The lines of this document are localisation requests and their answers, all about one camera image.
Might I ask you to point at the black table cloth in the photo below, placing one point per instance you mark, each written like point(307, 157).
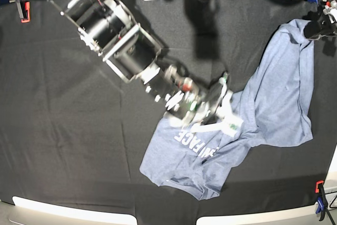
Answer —
point(74, 134)

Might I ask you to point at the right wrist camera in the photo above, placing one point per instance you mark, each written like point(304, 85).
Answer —
point(231, 125)

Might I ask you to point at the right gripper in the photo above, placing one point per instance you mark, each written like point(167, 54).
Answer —
point(194, 104)

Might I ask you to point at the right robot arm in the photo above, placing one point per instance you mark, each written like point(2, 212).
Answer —
point(109, 29)

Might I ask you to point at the clamp bottom right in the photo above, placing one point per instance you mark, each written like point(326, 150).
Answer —
point(321, 200)

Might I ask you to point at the light blue t-shirt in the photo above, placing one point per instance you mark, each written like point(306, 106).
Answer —
point(274, 109)

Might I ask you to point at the red clamp top left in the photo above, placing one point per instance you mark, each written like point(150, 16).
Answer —
point(23, 10)

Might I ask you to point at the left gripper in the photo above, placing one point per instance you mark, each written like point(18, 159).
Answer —
point(323, 26)

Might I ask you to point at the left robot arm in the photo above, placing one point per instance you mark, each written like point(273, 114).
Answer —
point(329, 3)

